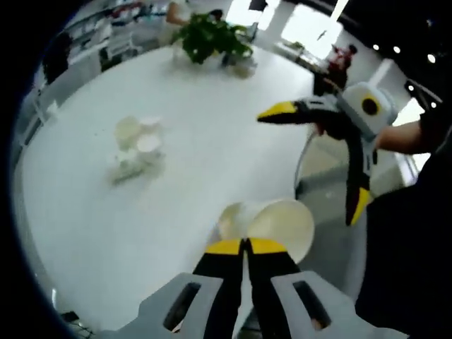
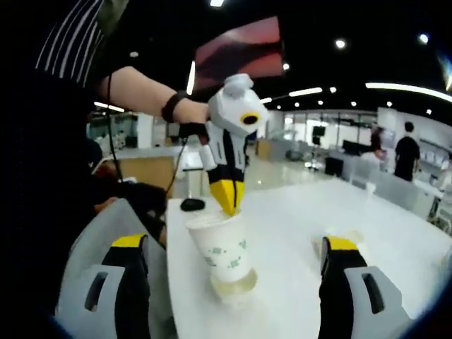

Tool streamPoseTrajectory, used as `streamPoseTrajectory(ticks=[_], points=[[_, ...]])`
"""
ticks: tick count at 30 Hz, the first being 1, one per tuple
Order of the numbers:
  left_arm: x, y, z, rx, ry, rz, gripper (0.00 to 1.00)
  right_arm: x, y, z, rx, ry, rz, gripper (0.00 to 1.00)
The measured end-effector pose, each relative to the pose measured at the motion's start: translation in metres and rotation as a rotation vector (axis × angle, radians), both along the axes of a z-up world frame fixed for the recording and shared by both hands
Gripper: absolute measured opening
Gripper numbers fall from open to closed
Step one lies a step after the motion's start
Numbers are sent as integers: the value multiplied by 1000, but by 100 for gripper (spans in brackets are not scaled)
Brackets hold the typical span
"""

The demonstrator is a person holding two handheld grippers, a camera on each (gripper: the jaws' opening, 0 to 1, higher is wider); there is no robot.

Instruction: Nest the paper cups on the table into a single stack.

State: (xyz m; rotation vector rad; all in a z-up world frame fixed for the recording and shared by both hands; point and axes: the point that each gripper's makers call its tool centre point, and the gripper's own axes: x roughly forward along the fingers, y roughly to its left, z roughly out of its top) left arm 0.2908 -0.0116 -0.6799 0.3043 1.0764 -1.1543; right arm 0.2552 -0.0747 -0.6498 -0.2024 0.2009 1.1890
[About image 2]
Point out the black cabinet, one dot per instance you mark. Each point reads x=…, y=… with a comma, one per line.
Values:
x=334, y=166

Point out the brown cabinet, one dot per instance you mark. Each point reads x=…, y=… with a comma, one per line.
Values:
x=264, y=148

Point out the long curved ceiling light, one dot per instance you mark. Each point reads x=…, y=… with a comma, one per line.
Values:
x=388, y=86

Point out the short ceiling light strip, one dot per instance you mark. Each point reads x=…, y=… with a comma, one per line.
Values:
x=265, y=100
x=305, y=92

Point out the person's left hand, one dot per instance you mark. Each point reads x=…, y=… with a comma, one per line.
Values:
x=196, y=113

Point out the grey partition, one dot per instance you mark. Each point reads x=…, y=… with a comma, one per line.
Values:
x=395, y=192

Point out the black wristband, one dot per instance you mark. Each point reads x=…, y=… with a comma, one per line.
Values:
x=171, y=106

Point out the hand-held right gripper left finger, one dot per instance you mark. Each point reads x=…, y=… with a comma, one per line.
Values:
x=134, y=300

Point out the pile of paper cups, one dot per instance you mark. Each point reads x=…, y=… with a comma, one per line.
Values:
x=355, y=236

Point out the wide black monitor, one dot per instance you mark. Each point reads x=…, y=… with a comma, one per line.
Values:
x=356, y=146

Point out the plain white cup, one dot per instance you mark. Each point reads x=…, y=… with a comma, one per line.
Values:
x=370, y=190

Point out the green print paper cup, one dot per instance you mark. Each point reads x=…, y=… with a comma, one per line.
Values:
x=219, y=247

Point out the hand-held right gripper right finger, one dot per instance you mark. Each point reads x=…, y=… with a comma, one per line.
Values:
x=335, y=300

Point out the white paper cup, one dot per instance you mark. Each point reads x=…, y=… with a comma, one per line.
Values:
x=234, y=289

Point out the wood panel desk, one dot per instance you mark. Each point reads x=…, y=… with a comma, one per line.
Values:
x=148, y=173

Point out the black computer mouse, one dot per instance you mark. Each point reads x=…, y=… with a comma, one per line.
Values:
x=192, y=205

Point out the black screen on stand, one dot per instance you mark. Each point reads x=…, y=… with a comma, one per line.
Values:
x=318, y=131

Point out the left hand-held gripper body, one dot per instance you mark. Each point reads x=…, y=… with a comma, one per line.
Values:
x=226, y=109

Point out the white table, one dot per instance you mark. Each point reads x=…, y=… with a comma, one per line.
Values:
x=300, y=212

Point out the round ceiling spotlights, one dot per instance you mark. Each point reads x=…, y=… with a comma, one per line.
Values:
x=340, y=43

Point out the white shelving unit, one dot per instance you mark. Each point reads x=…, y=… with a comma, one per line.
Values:
x=436, y=155

